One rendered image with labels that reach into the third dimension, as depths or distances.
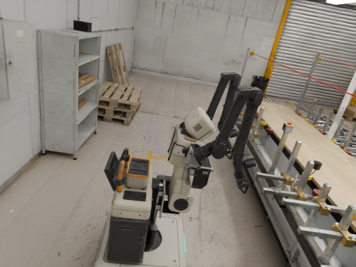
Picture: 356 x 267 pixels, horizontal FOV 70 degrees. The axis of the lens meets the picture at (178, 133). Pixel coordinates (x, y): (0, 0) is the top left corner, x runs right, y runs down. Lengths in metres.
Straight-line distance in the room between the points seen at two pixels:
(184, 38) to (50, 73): 6.56
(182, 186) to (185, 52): 7.88
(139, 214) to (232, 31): 8.33
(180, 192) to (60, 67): 2.13
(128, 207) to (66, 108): 2.01
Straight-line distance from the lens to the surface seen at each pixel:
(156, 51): 9.41
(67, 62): 3.26
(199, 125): 1.58
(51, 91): 3.42
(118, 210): 1.69
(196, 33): 9.34
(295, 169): 2.71
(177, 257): 2.13
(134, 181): 1.75
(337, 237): 1.77
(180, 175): 1.77
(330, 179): 2.53
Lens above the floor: 1.87
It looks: 23 degrees down
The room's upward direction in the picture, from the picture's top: 11 degrees clockwise
